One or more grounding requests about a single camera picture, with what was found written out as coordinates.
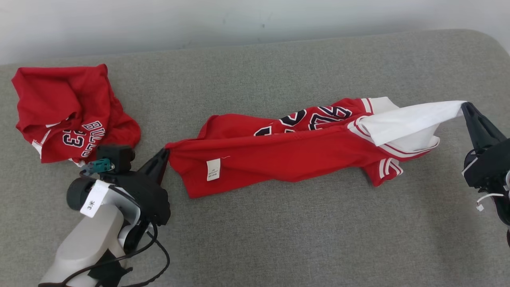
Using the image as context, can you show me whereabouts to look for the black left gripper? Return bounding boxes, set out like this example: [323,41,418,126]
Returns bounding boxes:
[116,148,171,226]

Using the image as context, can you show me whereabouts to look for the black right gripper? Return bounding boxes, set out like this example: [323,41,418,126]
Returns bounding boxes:
[461,102,510,189]

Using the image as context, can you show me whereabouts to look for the grey fabric sofa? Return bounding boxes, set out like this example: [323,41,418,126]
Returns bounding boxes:
[0,29,510,287]

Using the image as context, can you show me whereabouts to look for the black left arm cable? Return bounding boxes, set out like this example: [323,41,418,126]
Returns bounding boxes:
[38,221,171,287]

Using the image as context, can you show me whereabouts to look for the red basketball jersey white sleeves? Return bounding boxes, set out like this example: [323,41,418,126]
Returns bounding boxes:
[165,97,467,199]

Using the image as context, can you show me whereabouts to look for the teal left camera connector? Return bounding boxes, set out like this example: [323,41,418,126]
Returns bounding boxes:
[82,159,114,176]

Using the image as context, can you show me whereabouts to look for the red basketball shorts white stripe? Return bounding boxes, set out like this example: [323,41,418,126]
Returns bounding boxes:
[11,64,141,166]

